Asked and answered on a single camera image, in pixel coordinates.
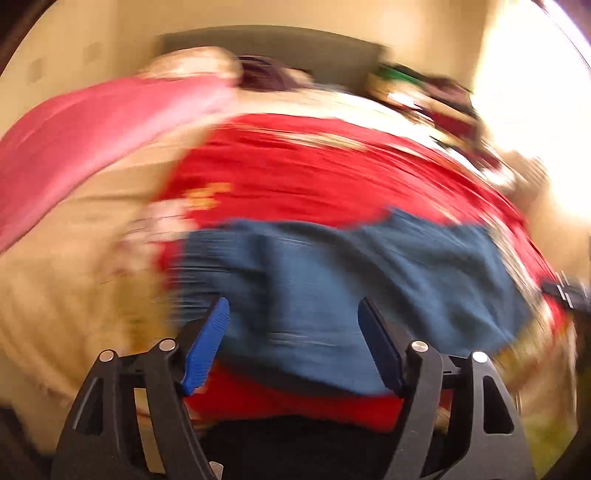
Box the cream bed sheet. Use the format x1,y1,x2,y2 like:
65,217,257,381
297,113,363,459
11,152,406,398
0,88,583,457

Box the purple striped pillow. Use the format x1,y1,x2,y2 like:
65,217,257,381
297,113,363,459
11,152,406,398
238,55,315,93

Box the grey headboard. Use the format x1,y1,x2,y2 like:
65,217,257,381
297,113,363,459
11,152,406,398
161,25,389,97

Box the cream wardrobe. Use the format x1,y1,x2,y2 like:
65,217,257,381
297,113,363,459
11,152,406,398
9,0,116,125

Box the floral pillow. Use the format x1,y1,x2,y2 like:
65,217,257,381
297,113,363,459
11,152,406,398
139,48,243,83

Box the dark cloth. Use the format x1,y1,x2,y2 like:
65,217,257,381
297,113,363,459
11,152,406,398
194,413,444,480

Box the pink quilt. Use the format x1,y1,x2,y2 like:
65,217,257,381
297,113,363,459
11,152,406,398
0,76,241,252

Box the pile of folded clothes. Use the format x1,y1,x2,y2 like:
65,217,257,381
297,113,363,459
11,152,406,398
367,62,518,181

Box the blue denim pants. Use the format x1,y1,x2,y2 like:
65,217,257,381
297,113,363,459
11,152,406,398
178,208,534,398

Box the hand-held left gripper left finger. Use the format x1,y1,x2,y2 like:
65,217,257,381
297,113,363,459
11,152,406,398
51,296,230,480

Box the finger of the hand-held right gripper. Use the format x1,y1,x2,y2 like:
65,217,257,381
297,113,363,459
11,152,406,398
541,273,591,319

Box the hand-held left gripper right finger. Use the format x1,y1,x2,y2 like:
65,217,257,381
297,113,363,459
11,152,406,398
358,296,536,480

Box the red floral blanket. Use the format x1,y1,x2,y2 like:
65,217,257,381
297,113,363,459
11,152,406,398
152,113,573,435

